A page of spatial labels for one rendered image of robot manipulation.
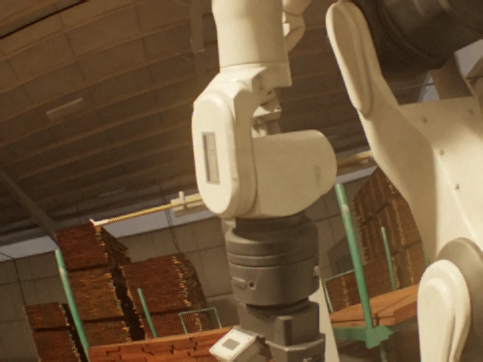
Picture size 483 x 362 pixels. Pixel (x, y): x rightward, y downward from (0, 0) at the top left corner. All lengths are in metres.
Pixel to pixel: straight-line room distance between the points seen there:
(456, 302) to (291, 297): 0.18
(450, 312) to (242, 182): 0.25
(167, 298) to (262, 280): 9.80
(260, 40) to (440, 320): 0.33
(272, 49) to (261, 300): 0.23
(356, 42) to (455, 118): 0.15
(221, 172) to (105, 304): 10.12
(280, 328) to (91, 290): 10.15
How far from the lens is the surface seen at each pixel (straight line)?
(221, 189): 0.53
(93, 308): 10.70
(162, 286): 10.30
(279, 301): 0.56
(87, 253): 10.65
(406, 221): 10.89
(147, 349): 2.72
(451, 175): 0.58
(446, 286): 0.54
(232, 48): 0.55
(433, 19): 0.55
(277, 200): 0.54
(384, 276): 10.67
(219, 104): 0.52
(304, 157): 0.56
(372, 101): 0.65
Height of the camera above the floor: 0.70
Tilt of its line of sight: 14 degrees up
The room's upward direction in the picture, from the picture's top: 15 degrees counter-clockwise
